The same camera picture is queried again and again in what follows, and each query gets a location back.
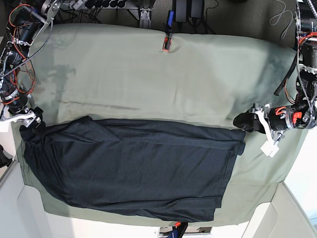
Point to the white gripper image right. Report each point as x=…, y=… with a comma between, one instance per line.
x=256, y=121

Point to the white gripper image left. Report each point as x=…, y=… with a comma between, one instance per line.
x=32, y=118

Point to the dark navy long-sleeve T-shirt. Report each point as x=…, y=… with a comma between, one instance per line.
x=166, y=170

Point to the robot arm image right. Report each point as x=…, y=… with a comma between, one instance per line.
x=299, y=85

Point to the sage green table cloth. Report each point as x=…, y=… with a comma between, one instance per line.
x=121, y=72

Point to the orange black clamp top centre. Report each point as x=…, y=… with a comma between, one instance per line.
x=167, y=42

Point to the orange black clamp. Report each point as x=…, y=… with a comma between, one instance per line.
x=178, y=230
x=167, y=42

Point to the white power strip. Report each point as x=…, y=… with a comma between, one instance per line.
x=72, y=4

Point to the orange black clamp bottom centre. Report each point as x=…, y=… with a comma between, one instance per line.
x=178, y=230

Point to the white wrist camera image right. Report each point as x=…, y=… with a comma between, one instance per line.
x=269, y=149

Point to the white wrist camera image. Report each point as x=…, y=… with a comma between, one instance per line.
x=4, y=126
x=269, y=149

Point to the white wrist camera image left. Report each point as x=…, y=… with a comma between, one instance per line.
x=4, y=126

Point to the grey metal bracket post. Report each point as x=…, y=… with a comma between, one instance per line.
x=145, y=18

